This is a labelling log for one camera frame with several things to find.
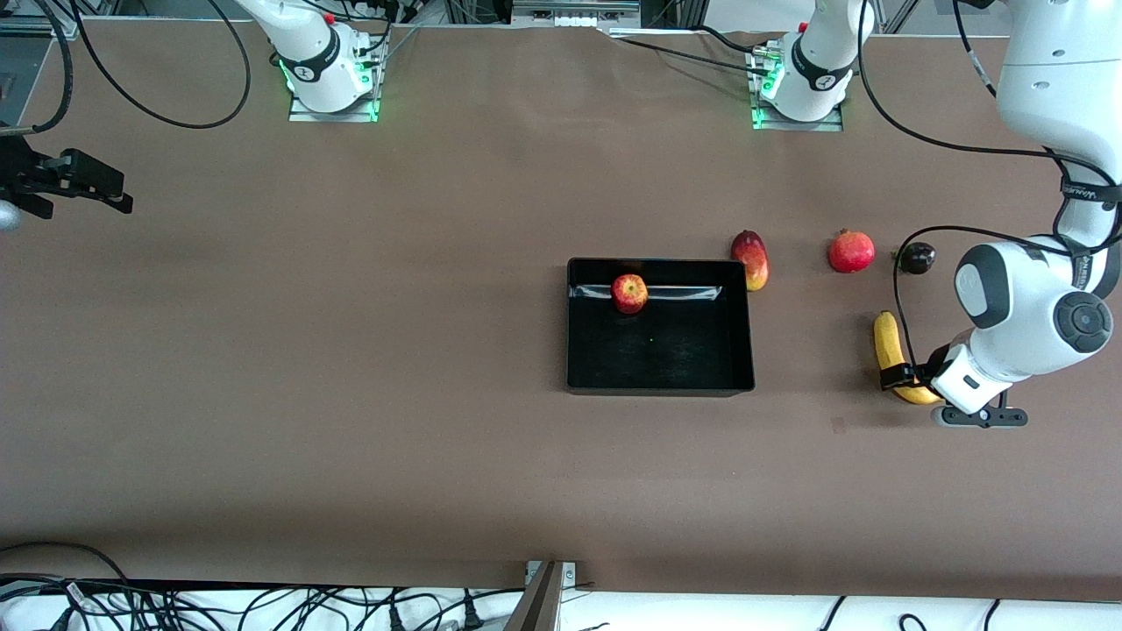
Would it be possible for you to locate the red apple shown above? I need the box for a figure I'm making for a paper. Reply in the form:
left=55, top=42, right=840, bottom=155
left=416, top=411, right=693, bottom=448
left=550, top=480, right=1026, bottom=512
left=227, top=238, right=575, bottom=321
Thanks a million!
left=610, top=273, right=650, bottom=316

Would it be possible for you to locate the white power strip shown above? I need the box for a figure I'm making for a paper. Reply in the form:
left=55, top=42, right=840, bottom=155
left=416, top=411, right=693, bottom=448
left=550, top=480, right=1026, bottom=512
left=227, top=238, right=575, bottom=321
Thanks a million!
left=512, top=0, right=642, bottom=28

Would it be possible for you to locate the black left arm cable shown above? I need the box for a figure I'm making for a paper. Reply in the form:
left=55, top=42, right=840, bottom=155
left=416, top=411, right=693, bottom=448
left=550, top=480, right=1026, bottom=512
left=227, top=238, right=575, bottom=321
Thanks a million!
left=857, top=0, right=1122, bottom=371

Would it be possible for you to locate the yellow banana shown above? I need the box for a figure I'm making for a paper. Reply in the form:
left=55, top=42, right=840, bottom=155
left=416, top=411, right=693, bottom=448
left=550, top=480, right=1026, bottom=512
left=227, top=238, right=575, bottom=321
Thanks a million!
left=872, top=310, right=947, bottom=406

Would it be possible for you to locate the black cable to arm base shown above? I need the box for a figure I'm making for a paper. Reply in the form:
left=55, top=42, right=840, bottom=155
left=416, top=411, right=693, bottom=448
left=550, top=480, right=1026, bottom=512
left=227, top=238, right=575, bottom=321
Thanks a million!
left=614, top=25, right=779, bottom=76

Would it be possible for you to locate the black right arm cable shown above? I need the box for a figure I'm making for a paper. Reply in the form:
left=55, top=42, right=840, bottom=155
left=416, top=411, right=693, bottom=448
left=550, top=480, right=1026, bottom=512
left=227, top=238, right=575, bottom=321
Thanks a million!
left=0, top=0, right=252, bottom=134

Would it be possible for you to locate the aluminium frame profile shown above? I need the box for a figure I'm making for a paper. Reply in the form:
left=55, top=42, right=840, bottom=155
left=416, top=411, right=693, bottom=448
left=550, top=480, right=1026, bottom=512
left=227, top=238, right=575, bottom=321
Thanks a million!
left=0, top=0, right=84, bottom=40

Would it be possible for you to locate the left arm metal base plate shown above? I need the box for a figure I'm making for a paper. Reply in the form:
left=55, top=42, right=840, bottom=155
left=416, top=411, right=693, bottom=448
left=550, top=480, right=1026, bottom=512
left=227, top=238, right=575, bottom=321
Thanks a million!
left=749, top=44, right=845, bottom=132

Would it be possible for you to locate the metal table bracket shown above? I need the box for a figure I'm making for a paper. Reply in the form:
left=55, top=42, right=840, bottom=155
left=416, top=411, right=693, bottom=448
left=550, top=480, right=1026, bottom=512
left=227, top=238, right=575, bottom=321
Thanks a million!
left=504, top=560, right=579, bottom=631

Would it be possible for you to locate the dark purple eggplant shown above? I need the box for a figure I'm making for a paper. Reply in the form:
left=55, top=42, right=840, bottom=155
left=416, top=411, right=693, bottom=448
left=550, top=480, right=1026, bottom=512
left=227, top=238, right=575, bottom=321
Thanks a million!
left=891, top=242, right=937, bottom=276

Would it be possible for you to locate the black plastic box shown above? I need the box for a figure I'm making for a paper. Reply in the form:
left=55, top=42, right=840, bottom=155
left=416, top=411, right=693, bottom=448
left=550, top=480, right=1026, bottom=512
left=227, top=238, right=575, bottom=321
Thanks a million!
left=565, top=256, right=757, bottom=398

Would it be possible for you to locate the red pomegranate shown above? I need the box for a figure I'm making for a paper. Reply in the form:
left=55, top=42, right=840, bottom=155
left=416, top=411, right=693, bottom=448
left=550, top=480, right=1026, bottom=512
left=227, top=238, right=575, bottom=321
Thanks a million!
left=828, top=229, right=877, bottom=274

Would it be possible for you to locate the long looping black floor cable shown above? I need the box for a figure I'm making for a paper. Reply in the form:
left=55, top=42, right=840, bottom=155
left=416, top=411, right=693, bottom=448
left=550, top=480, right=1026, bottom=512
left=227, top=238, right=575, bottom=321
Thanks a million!
left=0, top=541, right=134, bottom=592

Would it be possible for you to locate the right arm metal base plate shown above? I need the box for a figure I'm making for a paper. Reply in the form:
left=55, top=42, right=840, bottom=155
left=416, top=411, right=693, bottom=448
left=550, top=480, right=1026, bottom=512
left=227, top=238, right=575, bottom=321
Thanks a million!
left=288, top=48, right=380, bottom=124

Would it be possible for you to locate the red yellow mango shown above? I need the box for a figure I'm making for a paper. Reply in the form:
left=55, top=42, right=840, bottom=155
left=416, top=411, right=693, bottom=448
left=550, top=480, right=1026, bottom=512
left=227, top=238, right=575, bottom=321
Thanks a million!
left=730, top=230, right=770, bottom=293

